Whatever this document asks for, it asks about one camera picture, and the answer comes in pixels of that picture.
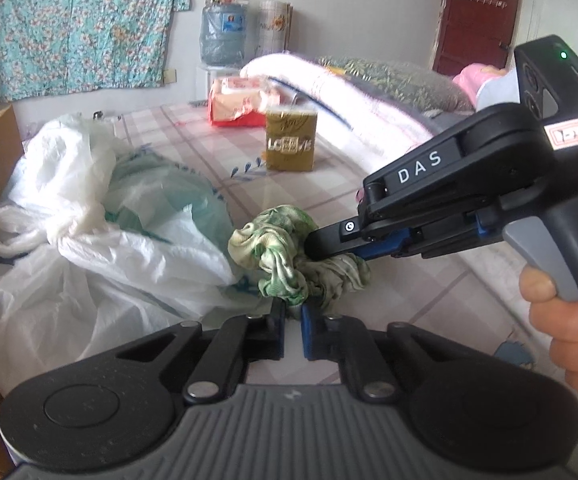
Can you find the pink wet wipes pack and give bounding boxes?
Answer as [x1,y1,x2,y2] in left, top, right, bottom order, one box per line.
[206,75,283,129]

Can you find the white water dispenser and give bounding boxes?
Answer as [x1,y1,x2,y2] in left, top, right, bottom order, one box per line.
[196,63,243,101]

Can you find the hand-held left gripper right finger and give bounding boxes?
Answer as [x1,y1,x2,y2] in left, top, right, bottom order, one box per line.
[300,306,451,402]

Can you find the green printed plastic bag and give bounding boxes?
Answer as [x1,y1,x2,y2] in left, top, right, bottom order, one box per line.
[103,152,236,247]

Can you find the grey-blue flower pillow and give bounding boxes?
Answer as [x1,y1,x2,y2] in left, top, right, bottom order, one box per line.
[478,72,521,112]

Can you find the checked bed sheet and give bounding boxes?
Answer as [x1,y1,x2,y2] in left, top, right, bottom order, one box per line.
[0,102,570,397]

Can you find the white striped blanket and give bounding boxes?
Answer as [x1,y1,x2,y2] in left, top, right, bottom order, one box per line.
[238,52,520,311]

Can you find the person's right hand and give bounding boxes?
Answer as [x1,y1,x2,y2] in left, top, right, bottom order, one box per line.
[518,265,578,400]

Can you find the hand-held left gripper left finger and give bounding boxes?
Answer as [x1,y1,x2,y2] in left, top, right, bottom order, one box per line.
[115,304,288,404]

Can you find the rolled floral mat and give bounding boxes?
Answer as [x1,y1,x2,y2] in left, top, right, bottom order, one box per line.
[256,0,294,56]

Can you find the green patterned cloth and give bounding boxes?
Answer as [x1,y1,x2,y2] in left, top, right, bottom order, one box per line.
[227,203,373,314]

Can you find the blue water jug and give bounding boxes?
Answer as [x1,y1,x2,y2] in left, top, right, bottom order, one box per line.
[199,2,249,67]

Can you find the grey quilt with yellow stars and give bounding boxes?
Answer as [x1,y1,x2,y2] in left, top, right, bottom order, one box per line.
[418,107,481,137]

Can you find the pink quilt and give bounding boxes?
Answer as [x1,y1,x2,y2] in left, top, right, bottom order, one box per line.
[451,62,516,112]

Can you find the gold tissue pack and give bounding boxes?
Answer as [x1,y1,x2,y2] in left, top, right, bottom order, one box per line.
[263,107,318,172]

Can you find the green floral pillow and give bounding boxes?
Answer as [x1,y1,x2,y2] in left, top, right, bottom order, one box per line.
[313,56,475,114]

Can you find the white plastic bag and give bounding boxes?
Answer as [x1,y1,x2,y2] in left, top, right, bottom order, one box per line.
[0,112,241,397]

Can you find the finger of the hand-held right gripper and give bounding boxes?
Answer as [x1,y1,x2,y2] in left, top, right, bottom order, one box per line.
[355,241,413,263]
[303,217,403,263]

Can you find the teal floral hanging cloth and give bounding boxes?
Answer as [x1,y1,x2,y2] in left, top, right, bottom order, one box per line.
[0,0,193,106]

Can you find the dark red door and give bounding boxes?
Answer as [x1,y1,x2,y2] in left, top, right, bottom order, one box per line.
[431,0,525,79]

